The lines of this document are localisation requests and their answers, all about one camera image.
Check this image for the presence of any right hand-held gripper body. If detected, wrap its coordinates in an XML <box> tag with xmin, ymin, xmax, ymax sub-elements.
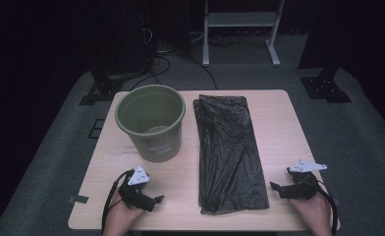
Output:
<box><xmin>287</xmin><ymin>159</ymin><xmax>328</xmax><ymax>201</ymax></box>

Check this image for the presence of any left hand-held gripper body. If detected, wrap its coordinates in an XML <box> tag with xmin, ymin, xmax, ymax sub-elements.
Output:
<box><xmin>118</xmin><ymin>165</ymin><xmax>155</xmax><ymax>208</ymax></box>

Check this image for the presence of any green plastic trash bin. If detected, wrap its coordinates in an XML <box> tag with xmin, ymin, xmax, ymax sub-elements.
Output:
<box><xmin>114</xmin><ymin>84</ymin><xmax>187</xmax><ymax>164</ymax></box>

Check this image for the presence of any black plastic garbage bag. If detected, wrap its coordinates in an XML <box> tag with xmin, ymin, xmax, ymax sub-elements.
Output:
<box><xmin>192</xmin><ymin>94</ymin><xmax>270</xmax><ymax>215</ymax></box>

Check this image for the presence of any person's left hand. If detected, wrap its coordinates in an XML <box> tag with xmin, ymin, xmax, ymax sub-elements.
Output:
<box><xmin>103</xmin><ymin>191</ymin><xmax>145</xmax><ymax>232</ymax></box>

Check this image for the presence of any person's right hand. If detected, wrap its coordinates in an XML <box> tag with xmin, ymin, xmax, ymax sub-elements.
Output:
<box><xmin>288</xmin><ymin>193</ymin><xmax>332</xmax><ymax>230</ymax></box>

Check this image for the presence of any black stand base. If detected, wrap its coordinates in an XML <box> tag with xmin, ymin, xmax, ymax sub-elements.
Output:
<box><xmin>300</xmin><ymin>62</ymin><xmax>352</xmax><ymax>104</ymax></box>
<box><xmin>79</xmin><ymin>70</ymin><xmax>125</xmax><ymax>106</ymax></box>

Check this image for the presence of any dark cabinet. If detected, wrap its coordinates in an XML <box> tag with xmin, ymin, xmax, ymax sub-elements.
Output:
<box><xmin>91</xmin><ymin>0</ymin><xmax>152</xmax><ymax>80</ymax></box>

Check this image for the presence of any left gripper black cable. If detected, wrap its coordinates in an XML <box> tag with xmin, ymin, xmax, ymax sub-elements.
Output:
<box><xmin>101</xmin><ymin>169</ymin><xmax>135</xmax><ymax>234</ymax></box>

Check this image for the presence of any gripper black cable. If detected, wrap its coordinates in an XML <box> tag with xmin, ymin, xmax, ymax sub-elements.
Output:
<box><xmin>101</xmin><ymin>169</ymin><xmax>135</xmax><ymax>234</ymax></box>
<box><xmin>306</xmin><ymin>178</ymin><xmax>340</xmax><ymax>235</ymax></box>

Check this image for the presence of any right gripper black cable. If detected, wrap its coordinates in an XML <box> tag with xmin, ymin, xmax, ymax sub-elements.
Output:
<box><xmin>306</xmin><ymin>178</ymin><xmax>340</xmax><ymax>235</ymax></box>

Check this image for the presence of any black floor cable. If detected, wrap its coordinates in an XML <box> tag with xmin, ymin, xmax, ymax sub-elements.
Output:
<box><xmin>167</xmin><ymin>53</ymin><xmax>218</xmax><ymax>91</ymax></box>
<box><xmin>130</xmin><ymin>55</ymin><xmax>172</xmax><ymax>92</ymax></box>

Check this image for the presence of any white metal stand frame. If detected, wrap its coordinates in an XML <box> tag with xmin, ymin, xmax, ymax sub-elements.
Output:
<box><xmin>201</xmin><ymin>0</ymin><xmax>286</xmax><ymax>68</ymax></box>

